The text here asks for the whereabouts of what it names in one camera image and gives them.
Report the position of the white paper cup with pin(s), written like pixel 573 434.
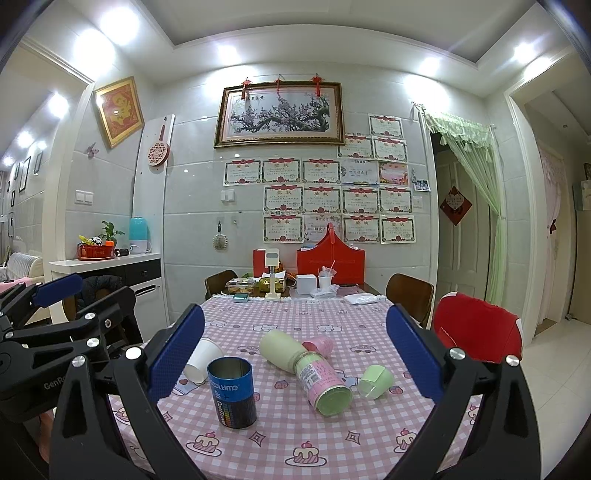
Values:
pixel 203 357

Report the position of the brown wooden chair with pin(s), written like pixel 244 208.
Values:
pixel 219 280
pixel 411 295

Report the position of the red wooden hanging ornament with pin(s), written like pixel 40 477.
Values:
pixel 158 152

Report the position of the white sofa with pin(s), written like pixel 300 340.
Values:
pixel 21 270

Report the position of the blue and white humidifier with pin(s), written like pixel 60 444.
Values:
pixel 137 235

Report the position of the blue metal cup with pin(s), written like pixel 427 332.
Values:
pixel 233 399

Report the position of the dark jacket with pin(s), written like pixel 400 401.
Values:
pixel 99 286

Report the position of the group of award certificates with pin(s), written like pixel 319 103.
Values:
pixel 323 198

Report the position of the framed plum blossom painting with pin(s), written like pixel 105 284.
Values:
pixel 279 113

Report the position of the white desk lamp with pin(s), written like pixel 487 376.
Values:
pixel 273 277

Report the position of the red fruit tray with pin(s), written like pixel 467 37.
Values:
pixel 96 251

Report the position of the red chair cover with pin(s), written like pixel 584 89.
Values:
pixel 480 330

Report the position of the cream insulated bottle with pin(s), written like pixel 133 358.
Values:
pixel 279 353

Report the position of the red storage basket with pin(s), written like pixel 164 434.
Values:
pixel 330 265

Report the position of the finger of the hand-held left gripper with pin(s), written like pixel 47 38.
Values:
pixel 56 289
pixel 104 314

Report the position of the white wall socket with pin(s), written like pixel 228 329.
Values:
pixel 227 195

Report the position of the plastic cup with straws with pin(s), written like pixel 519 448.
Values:
pixel 325 280

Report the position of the clear food container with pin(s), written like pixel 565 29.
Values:
pixel 240 287

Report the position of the pink door curtain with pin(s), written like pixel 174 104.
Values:
pixel 551 184

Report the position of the white square box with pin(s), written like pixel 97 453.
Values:
pixel 306 284

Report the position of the light green cup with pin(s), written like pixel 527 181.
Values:
pixel 376 382

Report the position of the small pink cup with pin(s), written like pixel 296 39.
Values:
pixel 319 345

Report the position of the potted green plant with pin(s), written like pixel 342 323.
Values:
pixel 110 230

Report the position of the hanging grey brush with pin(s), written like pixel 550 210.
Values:
pixel 220 240

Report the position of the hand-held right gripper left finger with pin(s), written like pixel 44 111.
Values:
pixel 178 355

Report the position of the pink checked tablecloth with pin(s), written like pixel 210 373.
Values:
pixel 286 438

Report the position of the light green door curtain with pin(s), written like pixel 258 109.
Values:
pixel 468 152

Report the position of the pink and green cup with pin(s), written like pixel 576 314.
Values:
pixel 321 378

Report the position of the small wall photos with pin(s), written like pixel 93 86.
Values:
pixel 421 184

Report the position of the white plastic bag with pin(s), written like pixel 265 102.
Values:
pixel 364 299

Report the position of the framed red paper-cut picture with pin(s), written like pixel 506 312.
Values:
pixel 119 110

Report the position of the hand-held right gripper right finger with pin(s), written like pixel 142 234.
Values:
pixel 413 355

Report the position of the white double light switch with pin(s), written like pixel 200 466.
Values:
pixel 84 197

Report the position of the red diamond door sticker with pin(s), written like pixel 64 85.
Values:
pixel 455 205

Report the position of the white sideboard cabinet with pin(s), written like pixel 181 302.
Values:
pixel 111 272

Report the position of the teal small box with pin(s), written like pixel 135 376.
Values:
pixel 240 298

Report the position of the purple butterfly wall decoration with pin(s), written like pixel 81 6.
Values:
pixel 91 150

